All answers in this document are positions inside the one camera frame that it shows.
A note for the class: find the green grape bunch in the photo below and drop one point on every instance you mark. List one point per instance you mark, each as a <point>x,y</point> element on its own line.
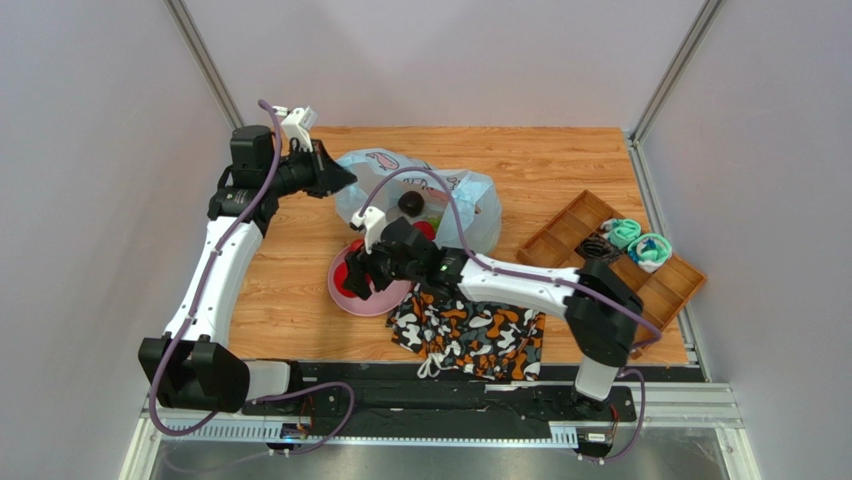
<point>435,222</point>

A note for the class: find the dark purple plum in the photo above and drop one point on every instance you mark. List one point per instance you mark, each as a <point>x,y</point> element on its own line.
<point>411,204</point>

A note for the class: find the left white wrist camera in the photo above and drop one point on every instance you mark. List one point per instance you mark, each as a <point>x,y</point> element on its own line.
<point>296,125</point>

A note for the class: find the red apple back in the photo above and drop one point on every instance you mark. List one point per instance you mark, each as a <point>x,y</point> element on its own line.
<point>357,246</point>

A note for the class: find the teal sock roll left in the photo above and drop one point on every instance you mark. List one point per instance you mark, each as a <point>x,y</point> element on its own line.
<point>621,232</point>

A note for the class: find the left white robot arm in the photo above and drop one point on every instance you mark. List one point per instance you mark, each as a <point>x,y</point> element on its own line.
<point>189,366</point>

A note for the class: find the wooden compartment tray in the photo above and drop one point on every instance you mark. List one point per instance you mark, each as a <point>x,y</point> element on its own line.
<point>664,292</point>

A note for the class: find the camouflage patterned cloth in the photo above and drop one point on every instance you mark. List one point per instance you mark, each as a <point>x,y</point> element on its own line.
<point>492,341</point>

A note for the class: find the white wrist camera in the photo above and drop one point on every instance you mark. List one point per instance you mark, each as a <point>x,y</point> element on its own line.
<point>371,222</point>
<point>296,125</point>

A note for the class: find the pink plate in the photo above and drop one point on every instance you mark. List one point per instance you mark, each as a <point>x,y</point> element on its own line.
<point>381,302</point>

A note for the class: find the teal white sock roll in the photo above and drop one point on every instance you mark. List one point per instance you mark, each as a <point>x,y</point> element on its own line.
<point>650,251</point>

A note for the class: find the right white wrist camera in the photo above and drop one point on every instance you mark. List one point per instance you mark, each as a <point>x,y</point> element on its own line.
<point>371,222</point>

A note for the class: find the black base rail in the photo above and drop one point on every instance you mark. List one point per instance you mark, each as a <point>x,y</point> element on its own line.
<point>388,400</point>

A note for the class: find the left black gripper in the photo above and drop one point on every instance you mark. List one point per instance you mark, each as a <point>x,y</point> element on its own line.
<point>327,175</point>

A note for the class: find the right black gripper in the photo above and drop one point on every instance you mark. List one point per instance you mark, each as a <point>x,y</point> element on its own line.
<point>371,267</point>

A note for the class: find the light blue plastic bag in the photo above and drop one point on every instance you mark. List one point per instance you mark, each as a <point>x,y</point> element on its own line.
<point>475,195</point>

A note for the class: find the red apple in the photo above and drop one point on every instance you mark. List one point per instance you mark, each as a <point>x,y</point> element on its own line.
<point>357,246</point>
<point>339,277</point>
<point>426,228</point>

